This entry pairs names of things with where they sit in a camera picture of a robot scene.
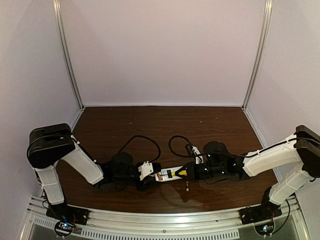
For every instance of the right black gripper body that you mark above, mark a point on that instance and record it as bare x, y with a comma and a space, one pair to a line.
191, 171

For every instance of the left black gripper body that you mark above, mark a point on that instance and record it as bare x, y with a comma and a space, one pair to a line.
143, 185

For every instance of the orange battery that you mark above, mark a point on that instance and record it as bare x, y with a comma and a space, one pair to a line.
159, 177

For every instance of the white remote control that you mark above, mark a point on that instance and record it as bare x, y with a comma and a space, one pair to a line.
166, 177

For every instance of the black battery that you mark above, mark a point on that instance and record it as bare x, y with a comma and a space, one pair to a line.
187, 186

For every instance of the yellow handled screwdriver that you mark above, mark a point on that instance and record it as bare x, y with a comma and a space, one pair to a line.
176, 173

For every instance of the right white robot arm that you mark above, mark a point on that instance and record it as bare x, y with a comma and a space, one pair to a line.
302, 149

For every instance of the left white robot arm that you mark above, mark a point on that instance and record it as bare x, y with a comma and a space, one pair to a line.
50, 144

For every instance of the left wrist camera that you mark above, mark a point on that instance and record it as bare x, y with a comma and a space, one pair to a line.
148, 169

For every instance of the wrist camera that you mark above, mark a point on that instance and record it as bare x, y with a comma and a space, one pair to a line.
195, 153
148, 169

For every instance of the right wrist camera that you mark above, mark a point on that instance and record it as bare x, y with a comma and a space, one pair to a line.
195, 153

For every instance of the front aluminium rail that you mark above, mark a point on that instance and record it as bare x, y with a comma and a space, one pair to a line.
115, 225

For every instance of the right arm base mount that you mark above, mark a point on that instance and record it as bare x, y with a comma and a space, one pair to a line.
262, 218

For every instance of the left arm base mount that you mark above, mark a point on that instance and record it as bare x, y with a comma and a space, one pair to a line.
68, 218

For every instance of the right aluminium frame post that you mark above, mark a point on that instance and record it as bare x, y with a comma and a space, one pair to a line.
263, 36

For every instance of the aluminium frame post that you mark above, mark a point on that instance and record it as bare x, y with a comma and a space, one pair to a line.
65, 53
263, 36

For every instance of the left aluminium frame post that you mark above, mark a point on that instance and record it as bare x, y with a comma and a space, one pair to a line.
65, 53

